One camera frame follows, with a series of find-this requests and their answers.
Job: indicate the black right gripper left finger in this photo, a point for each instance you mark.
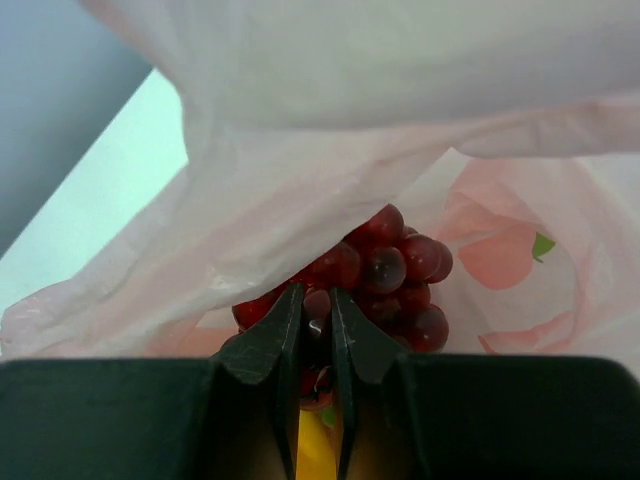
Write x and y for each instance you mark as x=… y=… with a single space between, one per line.
x=233 y=415

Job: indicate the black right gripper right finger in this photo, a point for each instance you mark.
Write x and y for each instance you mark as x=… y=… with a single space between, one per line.
x=402 y=415

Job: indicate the dark red fake grapes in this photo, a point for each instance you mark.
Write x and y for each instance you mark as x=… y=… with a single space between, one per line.
x=387 y=268

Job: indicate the pink plastic bag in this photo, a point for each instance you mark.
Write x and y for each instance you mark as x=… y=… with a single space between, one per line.
x=509 y=129

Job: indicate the yellow fake mango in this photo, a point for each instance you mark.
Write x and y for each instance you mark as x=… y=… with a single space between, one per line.
x=317 y=446

